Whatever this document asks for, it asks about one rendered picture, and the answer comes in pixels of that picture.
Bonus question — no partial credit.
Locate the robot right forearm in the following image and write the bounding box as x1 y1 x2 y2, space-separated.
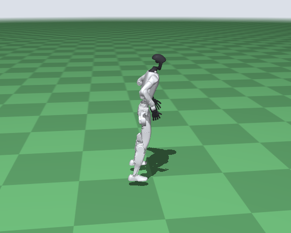
144 90 156 111

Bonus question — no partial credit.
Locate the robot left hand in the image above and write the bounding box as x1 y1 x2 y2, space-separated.
152 97 161 109

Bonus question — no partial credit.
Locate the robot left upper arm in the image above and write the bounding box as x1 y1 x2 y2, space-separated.
137 74 145 86

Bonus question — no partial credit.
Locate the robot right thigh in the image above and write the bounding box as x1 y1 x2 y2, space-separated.
136 112 151 151

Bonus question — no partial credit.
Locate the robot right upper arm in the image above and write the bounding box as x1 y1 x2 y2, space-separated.
139 74 158 97

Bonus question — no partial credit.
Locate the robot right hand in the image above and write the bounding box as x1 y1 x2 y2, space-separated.
150 106 162 121

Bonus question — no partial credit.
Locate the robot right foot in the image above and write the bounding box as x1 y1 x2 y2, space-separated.
128 174 147 182

